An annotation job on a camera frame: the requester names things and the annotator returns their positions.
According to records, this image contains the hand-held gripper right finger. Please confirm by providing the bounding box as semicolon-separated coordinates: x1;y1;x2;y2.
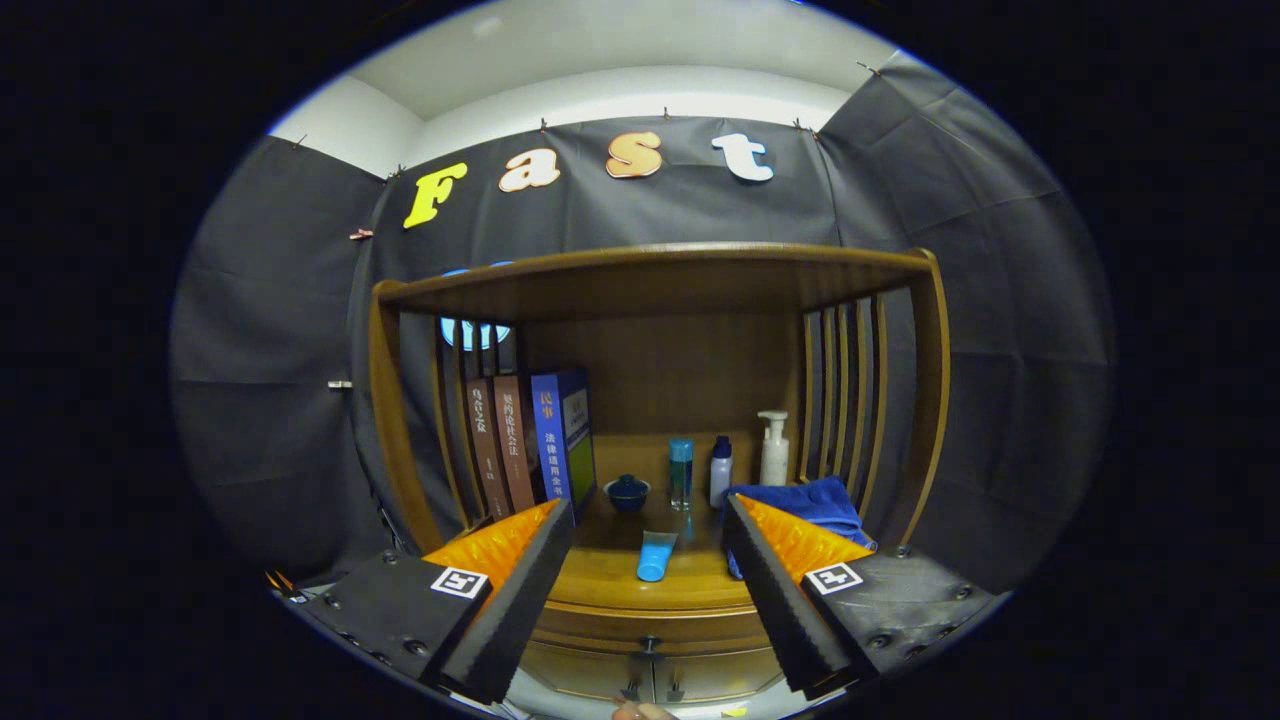
720;493;1009;701

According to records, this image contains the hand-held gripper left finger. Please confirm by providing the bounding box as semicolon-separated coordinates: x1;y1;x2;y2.
300;498;578;706

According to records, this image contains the wooden drawer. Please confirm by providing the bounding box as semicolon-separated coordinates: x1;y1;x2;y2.
535;600;771;656

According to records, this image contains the blue cosmetic tube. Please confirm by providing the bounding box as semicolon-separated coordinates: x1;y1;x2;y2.
636;530;679;583

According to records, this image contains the wooden countertop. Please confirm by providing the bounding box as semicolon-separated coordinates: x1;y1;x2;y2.
550;432;801;611

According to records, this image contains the wooden cabinet door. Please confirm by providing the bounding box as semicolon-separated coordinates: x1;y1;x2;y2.
520;640;653;704
655;648;783;704

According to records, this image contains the wooden cabinet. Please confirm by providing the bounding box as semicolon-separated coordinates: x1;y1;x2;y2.
368;242;951;706

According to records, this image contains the blue folded towel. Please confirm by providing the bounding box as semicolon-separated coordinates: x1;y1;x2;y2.
722;477;877;581

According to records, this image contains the white bottle with blue cap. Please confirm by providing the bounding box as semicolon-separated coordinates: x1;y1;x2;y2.
709;435;734;509

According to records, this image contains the white pump bottle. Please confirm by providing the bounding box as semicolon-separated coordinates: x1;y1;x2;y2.
757;410;791;487

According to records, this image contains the dark brown book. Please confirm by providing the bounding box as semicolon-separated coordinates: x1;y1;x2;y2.
465;377;511;521

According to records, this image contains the reddish brown book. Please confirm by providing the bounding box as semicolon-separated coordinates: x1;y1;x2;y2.
492;374;538;513

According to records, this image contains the clear blue bottle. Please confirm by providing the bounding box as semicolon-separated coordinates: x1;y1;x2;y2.
668;438;695;512

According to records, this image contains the thick blue book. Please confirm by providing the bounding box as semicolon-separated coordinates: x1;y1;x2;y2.
530;367;598;516

